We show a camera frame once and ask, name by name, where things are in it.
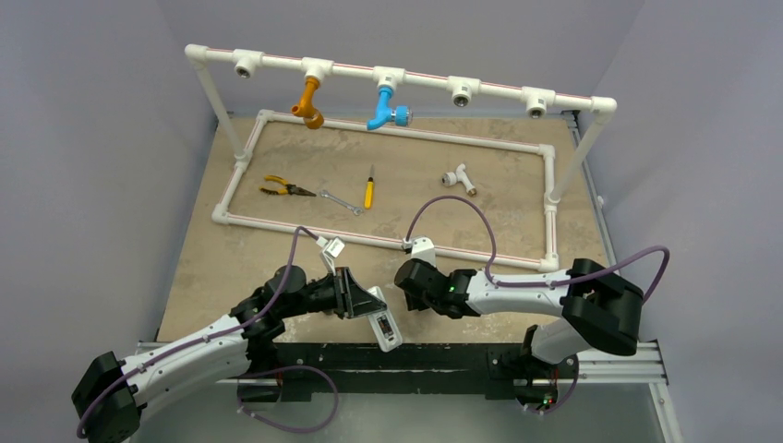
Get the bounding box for white PVC pipe frame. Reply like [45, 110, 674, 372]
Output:
[184, 44, 618, 272]

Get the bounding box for blue plastic faucet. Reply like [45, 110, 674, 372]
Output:
[366, 86, 413, 131]

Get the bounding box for white plastic faucet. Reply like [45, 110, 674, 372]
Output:
[440, 163, 477, 197]

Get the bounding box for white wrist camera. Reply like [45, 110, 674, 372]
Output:
[317, 236, 345, 274]
[403, 236, 437, 267]

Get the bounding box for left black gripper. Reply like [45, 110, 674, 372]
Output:
[280, 266, 385, 319]

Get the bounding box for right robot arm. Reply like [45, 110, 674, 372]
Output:
[394, 258, 644, 376]

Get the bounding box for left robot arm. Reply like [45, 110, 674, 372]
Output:
[71, 266, 387, 442]

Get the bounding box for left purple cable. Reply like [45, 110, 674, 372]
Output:
[76, 226, 342, 437]

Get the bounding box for purple cable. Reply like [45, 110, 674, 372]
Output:
[76, 226, 342, 437]
[404, 195, 671, 417]

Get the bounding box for orange plastic faucet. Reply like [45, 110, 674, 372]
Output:
[291, 77, 324, 129]

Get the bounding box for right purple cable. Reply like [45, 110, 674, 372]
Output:
[404, 195, 671, 417]

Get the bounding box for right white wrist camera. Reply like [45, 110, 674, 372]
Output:
[403, 236, 437, 267]

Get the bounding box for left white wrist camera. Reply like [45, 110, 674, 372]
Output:
[317, 236, 345, 274]

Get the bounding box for small silver wrench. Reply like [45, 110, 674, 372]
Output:
[319, 189, 364, 216]

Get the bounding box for yellow handled screwdriver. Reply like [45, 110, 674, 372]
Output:
[364, 164, 375, 210]

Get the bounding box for aluminium table frame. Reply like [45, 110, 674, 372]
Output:
[125, 110, 683, 443]

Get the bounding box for yellow handled pliers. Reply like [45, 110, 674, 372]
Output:
[259, 174, 317, 197]

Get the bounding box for white AC remote control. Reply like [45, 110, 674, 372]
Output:
[367, 286, 404, 353]

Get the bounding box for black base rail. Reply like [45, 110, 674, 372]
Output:
[236, 343, 577, 410]

